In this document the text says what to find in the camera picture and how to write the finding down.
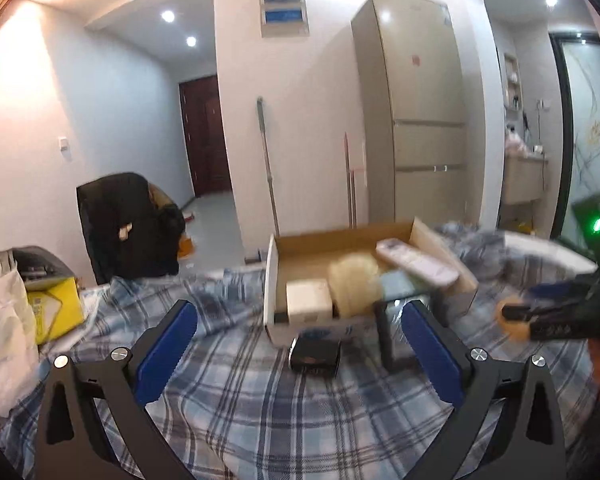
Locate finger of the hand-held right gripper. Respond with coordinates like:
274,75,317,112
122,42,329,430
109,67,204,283
500,302,600,342
529,276,600,306

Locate plaid blanket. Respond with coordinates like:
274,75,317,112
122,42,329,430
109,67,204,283
0,220,600,480

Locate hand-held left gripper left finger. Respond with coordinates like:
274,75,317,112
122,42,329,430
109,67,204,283
32,300,198,480

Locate white flat box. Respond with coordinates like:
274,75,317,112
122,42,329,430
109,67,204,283
502,232,599,277

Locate pink plastic bag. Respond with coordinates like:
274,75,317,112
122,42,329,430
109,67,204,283
504,132,529,159

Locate wall breaker box blue windows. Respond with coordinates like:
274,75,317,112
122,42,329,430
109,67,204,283
257,0,311,38

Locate beige sink cabinet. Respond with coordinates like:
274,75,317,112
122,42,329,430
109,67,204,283
499,154,550,206

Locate small yellowish roll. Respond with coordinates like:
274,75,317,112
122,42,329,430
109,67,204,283
494,297,537,344

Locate grey bag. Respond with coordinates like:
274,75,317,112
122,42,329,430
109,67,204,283
0,245,76,291

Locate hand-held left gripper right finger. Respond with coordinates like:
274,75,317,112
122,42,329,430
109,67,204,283
400,300,567,480

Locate wall shelf niche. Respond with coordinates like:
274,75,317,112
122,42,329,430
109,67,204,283
503,52,524,111

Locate large cardboard box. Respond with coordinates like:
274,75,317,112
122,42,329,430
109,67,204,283
147,183,174,209

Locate beige refrigerator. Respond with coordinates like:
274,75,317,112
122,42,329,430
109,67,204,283
350,0,469,225

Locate chair with black jacket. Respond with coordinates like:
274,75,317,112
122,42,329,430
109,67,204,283
75,172,186,285

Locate white remote control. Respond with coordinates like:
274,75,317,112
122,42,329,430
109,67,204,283
375,238,460,289

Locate white square box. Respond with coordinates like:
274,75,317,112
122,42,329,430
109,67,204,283
285,278,335,325

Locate mop with metal handle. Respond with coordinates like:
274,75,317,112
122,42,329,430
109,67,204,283
256,97,281,237

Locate small black case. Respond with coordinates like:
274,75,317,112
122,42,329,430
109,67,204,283
288,335,342,375

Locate yellow bag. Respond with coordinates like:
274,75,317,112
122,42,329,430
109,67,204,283
25,277,86,346

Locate brown wooden door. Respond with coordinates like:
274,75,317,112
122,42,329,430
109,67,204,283
178,74,234,197

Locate patterned glass door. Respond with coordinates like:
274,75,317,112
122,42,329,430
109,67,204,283
548,31,600,242

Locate white plastic bag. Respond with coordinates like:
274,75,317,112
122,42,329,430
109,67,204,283
0,267,40,413

